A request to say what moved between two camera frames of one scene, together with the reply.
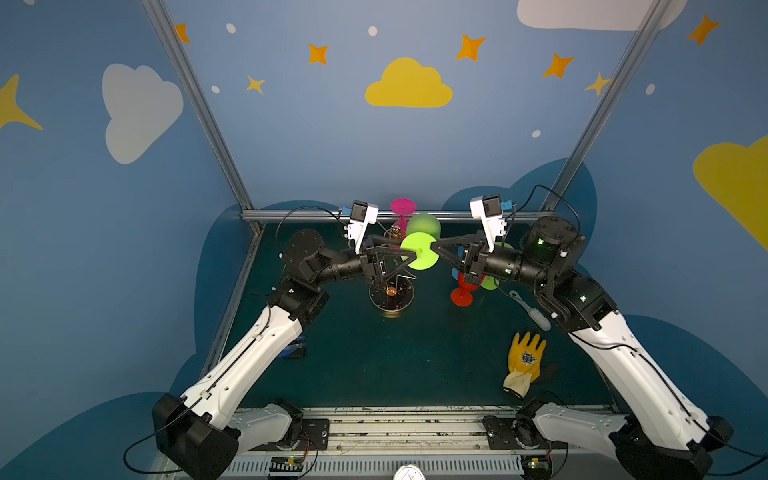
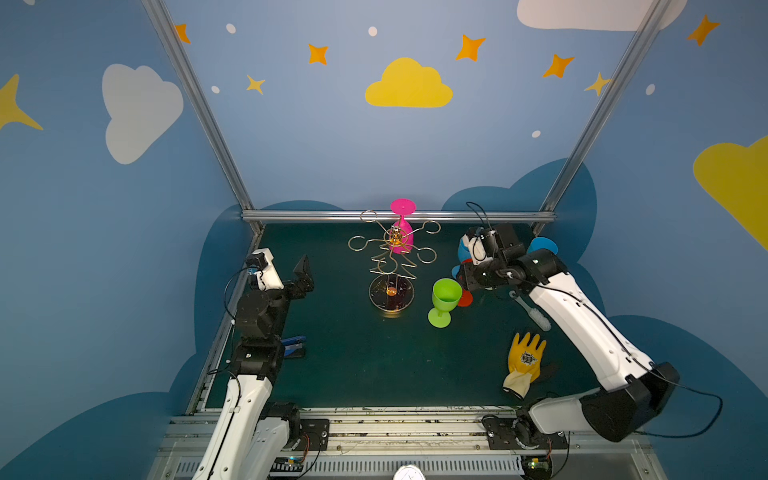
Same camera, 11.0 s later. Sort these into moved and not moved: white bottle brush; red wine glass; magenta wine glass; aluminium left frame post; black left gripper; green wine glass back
Moved: black left gripper; green wine glass back
Not moved: red wine glass; magenta wine glass; aluminium left frame post; white bottle brush
